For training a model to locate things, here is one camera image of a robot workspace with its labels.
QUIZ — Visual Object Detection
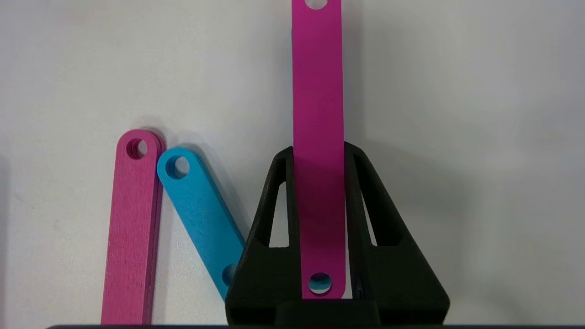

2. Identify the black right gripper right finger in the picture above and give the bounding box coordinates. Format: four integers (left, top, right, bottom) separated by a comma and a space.
344, 142, 451, 326

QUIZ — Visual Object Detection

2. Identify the pink bar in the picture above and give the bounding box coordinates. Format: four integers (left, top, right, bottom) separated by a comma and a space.
101, 129, 166, 326
292, 0, 346, 300

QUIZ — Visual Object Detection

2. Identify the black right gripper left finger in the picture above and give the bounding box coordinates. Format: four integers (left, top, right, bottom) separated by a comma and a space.
225, 146, 303, 326

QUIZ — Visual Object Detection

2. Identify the light blue medium bar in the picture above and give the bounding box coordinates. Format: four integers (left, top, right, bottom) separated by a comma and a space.
157, 147, 247, 301

